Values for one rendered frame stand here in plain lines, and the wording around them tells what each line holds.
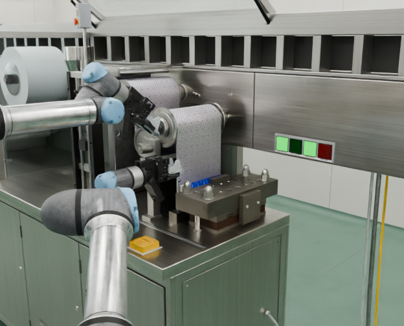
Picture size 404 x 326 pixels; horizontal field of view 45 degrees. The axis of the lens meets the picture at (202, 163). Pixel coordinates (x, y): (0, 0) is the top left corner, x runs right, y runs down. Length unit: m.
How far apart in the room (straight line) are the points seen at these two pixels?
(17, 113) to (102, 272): 0.49
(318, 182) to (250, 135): 2.71
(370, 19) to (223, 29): 0.62
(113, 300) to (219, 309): 0.80
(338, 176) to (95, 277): 3.61
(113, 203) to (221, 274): 0.64
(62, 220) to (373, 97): 1.01
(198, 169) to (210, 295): 0.48
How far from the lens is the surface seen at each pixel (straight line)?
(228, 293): 1.76
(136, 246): 1.59
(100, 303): 1.00
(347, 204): 4.50
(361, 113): 1.66
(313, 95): 1.74
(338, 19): 1.70
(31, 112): 1.33
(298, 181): 4.71
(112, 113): 1.42
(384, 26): 1.63
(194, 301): 1.64
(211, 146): 1.88
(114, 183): 1.56
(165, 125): 1.74
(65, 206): 1.20
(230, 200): 1.71
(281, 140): 1.83
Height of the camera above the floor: 1.56
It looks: 14 degrees down
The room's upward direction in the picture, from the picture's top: straight up
